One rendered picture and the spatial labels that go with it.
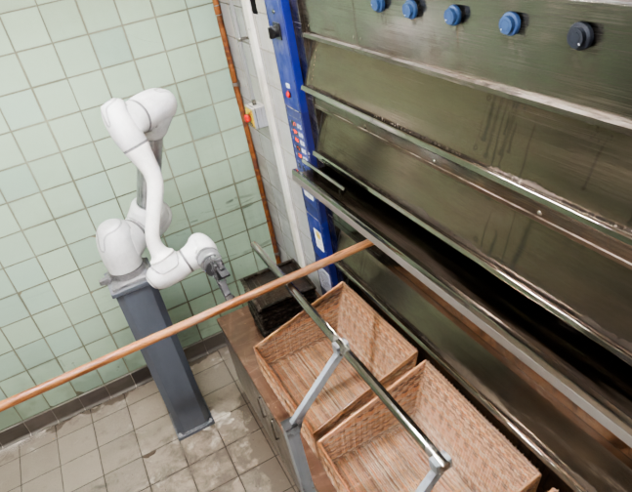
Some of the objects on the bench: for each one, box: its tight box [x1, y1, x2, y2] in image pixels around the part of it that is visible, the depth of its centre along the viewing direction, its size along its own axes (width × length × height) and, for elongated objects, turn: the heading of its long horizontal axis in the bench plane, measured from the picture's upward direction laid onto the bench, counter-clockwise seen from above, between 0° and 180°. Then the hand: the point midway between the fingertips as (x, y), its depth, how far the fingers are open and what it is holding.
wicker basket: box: [253, 281, 418, 460], centre depth 224 cm, size 49×56×28 cm
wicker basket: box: [316, 360, 542, 492], centre depth 178 cm, size 49×56×28 cm
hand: (230, 290), depth 196 cm, fingers open, 13 cm apart
